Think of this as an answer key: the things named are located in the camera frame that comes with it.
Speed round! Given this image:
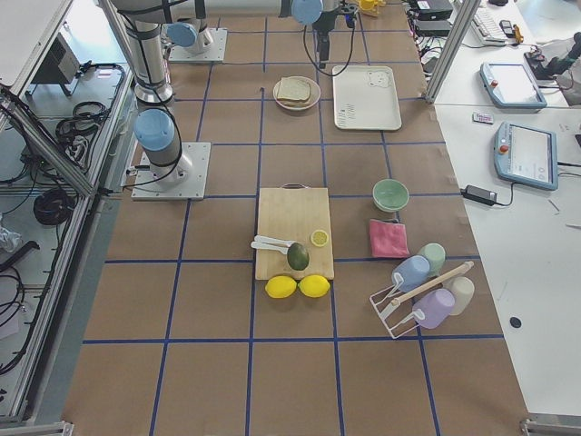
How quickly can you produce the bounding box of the white wire cup rack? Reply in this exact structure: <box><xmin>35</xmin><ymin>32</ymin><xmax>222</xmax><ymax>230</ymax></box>
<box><xmin>369</xmin><ymin>261</ymin><xmax>474</xmax><ymax>339</ymax></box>

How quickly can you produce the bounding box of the yellow lemon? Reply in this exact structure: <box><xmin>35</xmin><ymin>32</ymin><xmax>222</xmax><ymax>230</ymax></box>
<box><xmin>298</xmin><ymin>274</ymin><xmax>330</xmax><ymax>298</ymax></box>
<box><xmin>265</xmin><ymin>275</ymin><xmax>298</xmax><ymax>299</ymax></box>

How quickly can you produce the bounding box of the green avocado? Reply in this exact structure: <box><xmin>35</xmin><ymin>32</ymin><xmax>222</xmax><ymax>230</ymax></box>
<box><xmin>286</xmin><ymin>243</ymin><xmax>310</xmax><ymax>271</ymax></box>

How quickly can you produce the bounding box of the far teach pendant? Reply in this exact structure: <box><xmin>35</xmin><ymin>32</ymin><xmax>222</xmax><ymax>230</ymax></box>
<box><xmin>479</xmin><ymin>63</ymin><xmax>547</xmax><ymax>110</ymax></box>

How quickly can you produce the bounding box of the white plastic fork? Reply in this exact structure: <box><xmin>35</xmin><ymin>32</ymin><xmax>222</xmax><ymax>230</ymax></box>
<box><xmin>253</xmin><ymin>235</ymin><xmax>295</xmax><ymax>247</ymax></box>

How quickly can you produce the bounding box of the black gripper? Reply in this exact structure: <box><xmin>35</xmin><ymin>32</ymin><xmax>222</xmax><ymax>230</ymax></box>
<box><xmin>312</xmin><ymin>3</ymin><xmax>359</xmax><ymax>69</ymax></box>

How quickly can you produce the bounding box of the blue cup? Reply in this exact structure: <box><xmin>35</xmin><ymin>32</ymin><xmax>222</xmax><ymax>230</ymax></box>
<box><xmin>391</xmin><ymin>255</ymin><xmax>430</xmax><ymax>292</ymax></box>

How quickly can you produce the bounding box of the yellow lemon left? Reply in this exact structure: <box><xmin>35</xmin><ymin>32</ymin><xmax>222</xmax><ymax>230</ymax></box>
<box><xmin>265</xmin><ymin>275</ymin><xmax>298</xmax><ymax>299</ymax></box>

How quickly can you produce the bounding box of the beige cup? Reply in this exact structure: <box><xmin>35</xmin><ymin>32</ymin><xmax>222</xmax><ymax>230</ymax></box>
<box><xmin>443</xmin><ymin>276</ymin><xmax>475</xmax><ymax>316</ymax></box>

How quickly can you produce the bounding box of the lemon slice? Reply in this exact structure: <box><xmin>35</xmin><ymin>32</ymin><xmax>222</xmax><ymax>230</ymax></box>
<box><xmin>310</xmin><ymin>229</ymin><xmax>330</xmax><ymax>248</ymax></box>

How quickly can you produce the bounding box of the aluminium frame post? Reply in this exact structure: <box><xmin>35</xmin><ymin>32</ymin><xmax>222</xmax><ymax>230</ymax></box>
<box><xmin>424</xmin><ymin>0</ymin><xmax>479</xmax><ymax>104</ymax></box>

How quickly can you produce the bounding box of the white round plate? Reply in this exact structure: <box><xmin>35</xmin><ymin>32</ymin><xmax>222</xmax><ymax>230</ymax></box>
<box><xmin>273</xmin><ymin>76</ymin><xmax>321</xmax><ymax>111</ymax></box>

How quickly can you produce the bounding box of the wooden cutting board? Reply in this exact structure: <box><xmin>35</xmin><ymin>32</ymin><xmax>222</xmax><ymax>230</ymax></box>
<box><xmin>255</xmin><ymin>187</ymin><xmax>334</xmax><ymax>280</ymax></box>

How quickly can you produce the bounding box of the white plastic spoon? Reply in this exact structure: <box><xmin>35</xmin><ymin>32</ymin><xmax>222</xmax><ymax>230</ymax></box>
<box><xmin>251</xmin><ymin>241</ymin><xmax>289</xmax><ymax>255</ymax></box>

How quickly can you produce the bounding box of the teach pendant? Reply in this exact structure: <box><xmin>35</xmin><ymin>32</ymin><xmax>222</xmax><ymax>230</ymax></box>
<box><xmin>479</xmin><ymin>63</ymin><xmax>547</xmax><ymax>110</ymax></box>
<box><xmin>493</xmin><ymin>122</ymin><xmax>558</xmax><ymax>191</ymax></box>

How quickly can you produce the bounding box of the pink cloth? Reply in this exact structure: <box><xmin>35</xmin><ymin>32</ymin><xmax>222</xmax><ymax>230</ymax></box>
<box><xmin>369</xmin><ymin>219</ymin><xmax>409</xmax><ymax>259</ymax></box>

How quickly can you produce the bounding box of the near teach pendant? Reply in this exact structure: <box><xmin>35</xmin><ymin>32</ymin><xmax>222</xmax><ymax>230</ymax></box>
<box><xmin>493</xmin><ymin>122</ymin><xmax>558</xmax><ymax>191</ymax></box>

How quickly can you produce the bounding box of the wooden cup rack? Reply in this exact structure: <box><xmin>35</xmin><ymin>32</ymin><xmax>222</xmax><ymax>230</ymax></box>
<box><xmin>358</xmin><ymin>0</ymin><xmax>386</xmax><ymax>17</ymax></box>

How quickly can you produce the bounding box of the purple cup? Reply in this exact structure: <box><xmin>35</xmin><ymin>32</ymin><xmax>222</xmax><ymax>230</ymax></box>
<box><xmin>412</xmin><ymin>288</ymin><xmax>456</xmax><ymax>329</ymax></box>

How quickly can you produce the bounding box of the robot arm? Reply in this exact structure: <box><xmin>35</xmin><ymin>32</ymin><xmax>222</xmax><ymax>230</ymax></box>
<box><xmin>112</xmin><ymin>0</ymin><xmax>358</xmax><ymax>106</ymax></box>
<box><xmin>164</xmin><ymin>19</ymin><xmax>213</xmax><ymax>54</ymax></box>

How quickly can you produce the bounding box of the yellow lemon right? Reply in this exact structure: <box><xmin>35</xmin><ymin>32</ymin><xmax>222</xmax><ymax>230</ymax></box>
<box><xmin>298</xmin><ymin>274</ymin><xmax>330</xmax><ymax>298</ymax></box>

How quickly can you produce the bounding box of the white bear tray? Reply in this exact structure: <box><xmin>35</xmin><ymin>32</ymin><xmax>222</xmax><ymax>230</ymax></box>
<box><xmin>332</xmin><ymin>65</ymin><xmax>402</xmax><ymax>131</ymax></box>

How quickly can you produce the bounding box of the black power adapter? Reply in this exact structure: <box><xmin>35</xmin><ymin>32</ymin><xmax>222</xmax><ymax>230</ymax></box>
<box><xmin>460</xmin><ymin>184</ymin><xmax>497</xmax><ymax>206</ymax></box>

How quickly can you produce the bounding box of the green bowl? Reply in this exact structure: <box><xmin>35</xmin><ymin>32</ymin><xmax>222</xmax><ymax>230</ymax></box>
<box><xmin>372</xmin><ymin>179</ymin><xmax>409</xmax><ymax>213</ymax></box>

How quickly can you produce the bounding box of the yellow cup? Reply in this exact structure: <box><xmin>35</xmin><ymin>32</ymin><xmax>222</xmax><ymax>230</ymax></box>
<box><xmin>359</xmin><ymin>0</ymin><xmax>375</xmax><ymax>10</ymax></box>

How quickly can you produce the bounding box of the green cup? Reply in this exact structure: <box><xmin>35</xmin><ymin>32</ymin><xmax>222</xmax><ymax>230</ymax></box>
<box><xmin>418</xmin><ymin>243</ymin><xmax>446</xmax><ymax>277</ymax></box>

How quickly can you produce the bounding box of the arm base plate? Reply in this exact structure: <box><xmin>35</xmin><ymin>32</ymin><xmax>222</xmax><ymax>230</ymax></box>
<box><xmin>169</xmin><ymin>27</ymin><xmax>228</xmax><ymax>64</ymax></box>
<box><xmin>131</xmin><ymin>142</ymin><xmax>211</xmax><ymax>201</ymax></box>

